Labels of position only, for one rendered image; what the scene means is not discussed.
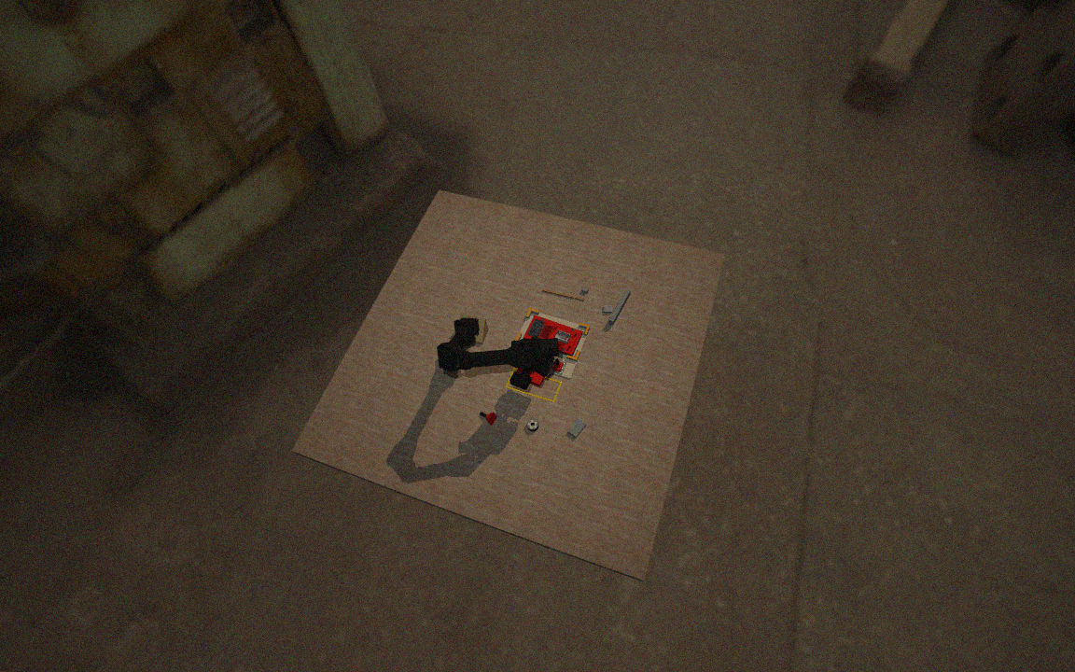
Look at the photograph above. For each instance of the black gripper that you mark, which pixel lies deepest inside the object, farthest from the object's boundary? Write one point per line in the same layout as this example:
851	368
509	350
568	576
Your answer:
522	379

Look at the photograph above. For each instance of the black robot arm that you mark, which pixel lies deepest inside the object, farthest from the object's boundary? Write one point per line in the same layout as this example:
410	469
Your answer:
537	355

